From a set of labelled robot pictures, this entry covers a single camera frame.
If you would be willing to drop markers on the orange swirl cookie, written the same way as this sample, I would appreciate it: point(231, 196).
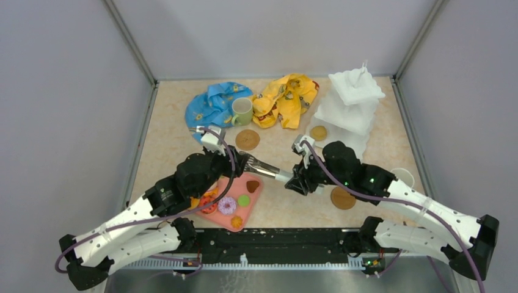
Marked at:
point(236, 222)

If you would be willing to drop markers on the woven rattan coaster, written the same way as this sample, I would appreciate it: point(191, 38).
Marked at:
point(247, 140)

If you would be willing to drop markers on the green mug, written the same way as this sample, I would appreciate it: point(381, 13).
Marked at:
point(242, 112)

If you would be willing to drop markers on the yellow patterned cloth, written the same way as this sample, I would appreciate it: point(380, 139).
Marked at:
point(284, 100)

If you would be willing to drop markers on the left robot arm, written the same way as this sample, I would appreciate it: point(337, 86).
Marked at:
point(153, 224)

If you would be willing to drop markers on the green round macaron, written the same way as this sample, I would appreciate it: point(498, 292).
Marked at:
point(243, 200)

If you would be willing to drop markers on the pink plastic tray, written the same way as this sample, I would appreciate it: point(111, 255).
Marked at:
point(238, 188)

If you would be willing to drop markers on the pink cup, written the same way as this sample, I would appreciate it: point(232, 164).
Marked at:
point(404, 175)

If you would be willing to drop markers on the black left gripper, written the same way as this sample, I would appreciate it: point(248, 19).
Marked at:
point(226, 160)

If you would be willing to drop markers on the white tiered dessert stand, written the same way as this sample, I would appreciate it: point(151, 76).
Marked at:
point(347, 111)

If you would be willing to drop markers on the metal tongs white handle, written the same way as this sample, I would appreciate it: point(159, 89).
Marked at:
point(263, 168)

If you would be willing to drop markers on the brown heart cookie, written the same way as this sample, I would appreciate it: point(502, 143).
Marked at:
point(252, 186)

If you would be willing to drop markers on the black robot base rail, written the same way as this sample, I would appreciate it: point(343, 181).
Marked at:
point(279, 246)

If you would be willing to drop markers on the round tan muffin cake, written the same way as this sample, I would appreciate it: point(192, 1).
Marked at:
point(318, 133)

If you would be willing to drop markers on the round wooden coaster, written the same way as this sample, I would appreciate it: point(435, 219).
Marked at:
point(342, 199)

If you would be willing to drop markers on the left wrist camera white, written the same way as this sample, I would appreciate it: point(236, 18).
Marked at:
point(211, 138)

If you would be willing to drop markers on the blue patterned cloth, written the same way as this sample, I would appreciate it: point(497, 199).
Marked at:
point(214, 107)

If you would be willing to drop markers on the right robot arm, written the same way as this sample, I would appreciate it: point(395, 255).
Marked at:
point(464, 242)

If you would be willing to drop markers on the purple sprinkled donut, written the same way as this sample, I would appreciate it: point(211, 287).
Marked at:
point(227, 206)

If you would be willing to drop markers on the red orange donut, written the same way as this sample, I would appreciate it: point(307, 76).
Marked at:
point(207, 204)

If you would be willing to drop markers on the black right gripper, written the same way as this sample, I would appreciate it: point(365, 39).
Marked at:
point(302, 174)

